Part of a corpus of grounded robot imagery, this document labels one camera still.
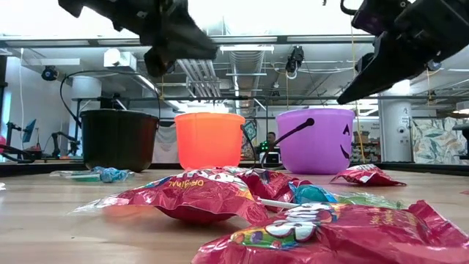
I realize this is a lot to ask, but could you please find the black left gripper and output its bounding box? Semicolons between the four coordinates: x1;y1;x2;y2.
58;0;218;78

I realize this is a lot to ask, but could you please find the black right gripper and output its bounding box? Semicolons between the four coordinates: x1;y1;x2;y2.
336;0;469;106

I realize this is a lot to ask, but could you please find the red Skittles candy pack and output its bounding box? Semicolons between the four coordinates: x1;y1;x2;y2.
190;199;469;264
329;164;407;187
71;166;270;225
234;166;312;213

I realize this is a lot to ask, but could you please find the blue candy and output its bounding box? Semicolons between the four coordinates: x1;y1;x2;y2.
89;166;136;183

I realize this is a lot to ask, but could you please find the green lollipop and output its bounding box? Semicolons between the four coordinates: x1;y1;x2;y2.
335;191;404;210

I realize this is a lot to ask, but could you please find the blue lollipop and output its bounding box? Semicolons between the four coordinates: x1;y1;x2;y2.
256;184;339;210

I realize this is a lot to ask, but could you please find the orange pumpkin halloween bucket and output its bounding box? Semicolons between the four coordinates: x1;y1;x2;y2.
174;111;257;171

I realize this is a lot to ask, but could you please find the black halloween bucket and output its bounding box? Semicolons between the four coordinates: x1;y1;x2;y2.
59;69;162;173

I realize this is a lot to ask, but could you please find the purple halloween bucket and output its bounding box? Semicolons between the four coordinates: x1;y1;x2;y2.
260;107;355;175

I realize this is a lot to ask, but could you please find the white round column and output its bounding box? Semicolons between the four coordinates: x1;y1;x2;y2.
378;98;414;164

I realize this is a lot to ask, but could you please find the storage shelf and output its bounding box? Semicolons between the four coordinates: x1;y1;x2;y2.
351;130;382;164

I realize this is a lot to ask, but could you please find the patterned poster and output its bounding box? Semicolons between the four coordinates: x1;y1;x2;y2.
242;119;258;161

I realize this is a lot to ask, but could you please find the person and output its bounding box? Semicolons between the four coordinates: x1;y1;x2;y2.
260;131;281;153

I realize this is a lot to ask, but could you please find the white black box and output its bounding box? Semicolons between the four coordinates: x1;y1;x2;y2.
259;150;281;164

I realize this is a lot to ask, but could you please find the blue monitor screen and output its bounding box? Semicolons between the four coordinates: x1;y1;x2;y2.
22;118;37;144

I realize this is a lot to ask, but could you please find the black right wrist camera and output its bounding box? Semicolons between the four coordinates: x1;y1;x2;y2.
350;0;411;37

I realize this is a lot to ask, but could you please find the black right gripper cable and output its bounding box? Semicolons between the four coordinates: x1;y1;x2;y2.
339;0;367;16

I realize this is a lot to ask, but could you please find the yellow hanging cable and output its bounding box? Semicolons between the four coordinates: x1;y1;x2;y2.
350;14;367;164

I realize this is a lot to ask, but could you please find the silver ceiling duct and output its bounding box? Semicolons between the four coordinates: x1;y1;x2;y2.
229;50;265;115

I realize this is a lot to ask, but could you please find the black hanging camera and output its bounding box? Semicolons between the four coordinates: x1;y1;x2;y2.
284;45;306;80

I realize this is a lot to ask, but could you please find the leaf patterned wall panel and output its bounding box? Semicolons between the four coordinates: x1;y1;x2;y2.
412;117;469;165

